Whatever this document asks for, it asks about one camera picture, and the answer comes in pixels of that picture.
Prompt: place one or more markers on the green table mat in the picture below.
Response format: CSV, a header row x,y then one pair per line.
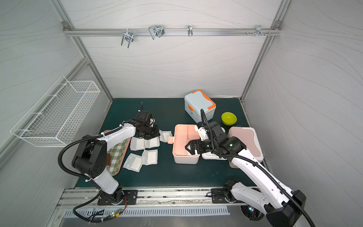
x,y
168,112

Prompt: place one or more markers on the pink first aid box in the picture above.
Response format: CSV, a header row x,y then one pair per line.
x,y
249,137

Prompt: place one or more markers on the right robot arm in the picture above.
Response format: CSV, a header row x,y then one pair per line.
x,y
277,202

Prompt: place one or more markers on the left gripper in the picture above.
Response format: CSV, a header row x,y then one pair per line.
x,y
150,132

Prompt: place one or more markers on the white box peach handle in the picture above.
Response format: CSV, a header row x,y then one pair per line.
x,y
185,133

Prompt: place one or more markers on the pink tray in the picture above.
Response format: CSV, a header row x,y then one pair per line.
x,y
119,161

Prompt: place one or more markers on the blue box orange handle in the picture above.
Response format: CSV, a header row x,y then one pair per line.
x,y
196,101

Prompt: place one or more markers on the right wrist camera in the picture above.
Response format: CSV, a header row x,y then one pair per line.
x,y
203,134

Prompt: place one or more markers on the aluminium crossbar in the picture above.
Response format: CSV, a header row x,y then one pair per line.
x,y
169,32

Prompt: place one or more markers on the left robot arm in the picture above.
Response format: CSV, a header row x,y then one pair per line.
x,y
90,161

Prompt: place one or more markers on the green bowl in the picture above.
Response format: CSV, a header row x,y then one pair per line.
x,y
228,118

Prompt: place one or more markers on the white wire basket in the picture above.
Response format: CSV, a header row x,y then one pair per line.
x,y
54,120

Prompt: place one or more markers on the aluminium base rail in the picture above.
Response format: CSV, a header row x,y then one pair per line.
x,y
146,196

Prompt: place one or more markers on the small metal bracket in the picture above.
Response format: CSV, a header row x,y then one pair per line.
x,y
189,30

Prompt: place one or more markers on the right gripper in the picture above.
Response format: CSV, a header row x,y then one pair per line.
x,y
199,145

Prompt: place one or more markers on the metal screw bracket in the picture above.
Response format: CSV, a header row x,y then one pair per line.
x,y
258,32

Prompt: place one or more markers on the metal hook clamp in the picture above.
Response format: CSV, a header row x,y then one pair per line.
x,y
128,38

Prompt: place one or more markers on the metal u-bolt clamp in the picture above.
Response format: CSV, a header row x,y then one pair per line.
x,y
156,31

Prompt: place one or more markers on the green checkered cloth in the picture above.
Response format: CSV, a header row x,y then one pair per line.
x,y
116,159

